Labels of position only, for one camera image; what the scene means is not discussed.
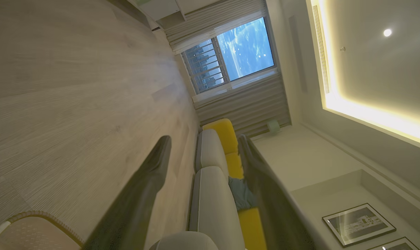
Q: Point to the beige pleated curtain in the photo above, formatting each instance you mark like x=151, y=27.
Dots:
x=210, y=24
x=251, y=107

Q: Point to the pale green cylinder lamp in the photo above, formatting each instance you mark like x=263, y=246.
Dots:
x=274, y=127

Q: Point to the round ceiling spotlight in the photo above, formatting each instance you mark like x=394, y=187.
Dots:
x=387, y=32

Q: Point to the grey-blue cloth garment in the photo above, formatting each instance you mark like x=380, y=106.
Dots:
x=243, y=194

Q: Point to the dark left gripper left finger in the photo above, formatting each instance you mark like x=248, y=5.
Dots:
x=133, y=208

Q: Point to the grey and yellow sofa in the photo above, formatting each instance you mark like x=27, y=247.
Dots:
x=213, y=208

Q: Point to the long ceiling air vent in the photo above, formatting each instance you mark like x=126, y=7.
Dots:
x=320, y=48

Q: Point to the white perforated laundry basket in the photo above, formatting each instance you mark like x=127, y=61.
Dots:
x=33, y=234

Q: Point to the white wall cabinet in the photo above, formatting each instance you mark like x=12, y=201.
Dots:
x=161, y=10

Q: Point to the window with blue sky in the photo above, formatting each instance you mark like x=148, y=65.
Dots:
x=244, y=48

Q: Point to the large black framed picture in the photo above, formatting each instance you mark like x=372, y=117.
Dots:
x=358, y=224

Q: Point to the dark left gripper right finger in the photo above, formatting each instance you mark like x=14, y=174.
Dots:
x=272, y=208

